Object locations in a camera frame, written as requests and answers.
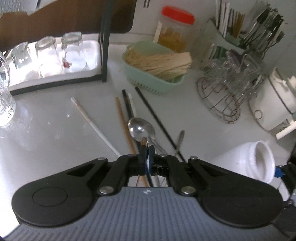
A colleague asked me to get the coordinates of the wire glass drying rack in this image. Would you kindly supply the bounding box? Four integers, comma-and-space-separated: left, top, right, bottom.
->
196, 50, 263, 124

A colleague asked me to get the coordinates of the white ceramic utensil jar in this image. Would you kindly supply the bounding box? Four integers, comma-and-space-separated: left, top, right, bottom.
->
210, 141, 275, 184

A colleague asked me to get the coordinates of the white chopstick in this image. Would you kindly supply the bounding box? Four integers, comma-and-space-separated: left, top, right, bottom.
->
71, 97, 121, 157
128, 93, 137, 117

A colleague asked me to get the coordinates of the brown wooden chopstick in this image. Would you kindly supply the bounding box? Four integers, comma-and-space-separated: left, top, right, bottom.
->
115, 97, 149, 187

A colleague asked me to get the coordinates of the upturned drinking glass left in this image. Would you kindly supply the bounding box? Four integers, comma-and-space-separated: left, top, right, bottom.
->
11, 42, 32, 69

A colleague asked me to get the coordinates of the red lid plastic jar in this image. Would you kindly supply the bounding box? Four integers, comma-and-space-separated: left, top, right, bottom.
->
153, 5, 195, 53

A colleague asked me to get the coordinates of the large steel spoon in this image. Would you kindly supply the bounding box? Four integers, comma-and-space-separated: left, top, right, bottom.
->
127, 117, 167, 186

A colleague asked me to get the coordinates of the green chopstick holder caddy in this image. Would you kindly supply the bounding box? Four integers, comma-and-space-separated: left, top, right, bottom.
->
201, 1, 285, 62

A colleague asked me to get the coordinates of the upturned drinking glass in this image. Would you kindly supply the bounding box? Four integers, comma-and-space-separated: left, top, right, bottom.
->
35, 36, 62, 77
61, 32, 86, 72
11, 42, 32, 69

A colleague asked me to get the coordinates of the black chopstick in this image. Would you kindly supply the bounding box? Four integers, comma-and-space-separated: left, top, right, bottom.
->
135, 87, 177, 149
121, 89, 152, 187

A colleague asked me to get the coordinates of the wooden cutting board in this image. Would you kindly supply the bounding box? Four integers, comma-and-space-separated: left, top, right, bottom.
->
1, 1, 136, 51

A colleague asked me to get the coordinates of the upturned drinking glass middle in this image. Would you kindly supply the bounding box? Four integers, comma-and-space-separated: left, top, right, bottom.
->
35, 36, 62, 77

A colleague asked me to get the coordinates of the white electric cooker pot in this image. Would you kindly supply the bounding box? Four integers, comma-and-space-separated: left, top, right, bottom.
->
248, 68, 295, 140

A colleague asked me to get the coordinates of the green basket of sticks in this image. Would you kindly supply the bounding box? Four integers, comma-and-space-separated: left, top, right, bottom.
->
121, 41, 192, 95

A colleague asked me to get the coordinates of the black dish rack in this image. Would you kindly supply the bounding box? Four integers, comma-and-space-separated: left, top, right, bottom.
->
1, 1, 113, 96

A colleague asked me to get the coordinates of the upturned drinking glass right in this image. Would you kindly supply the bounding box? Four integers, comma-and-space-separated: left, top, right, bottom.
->
61, 32, 86, 72

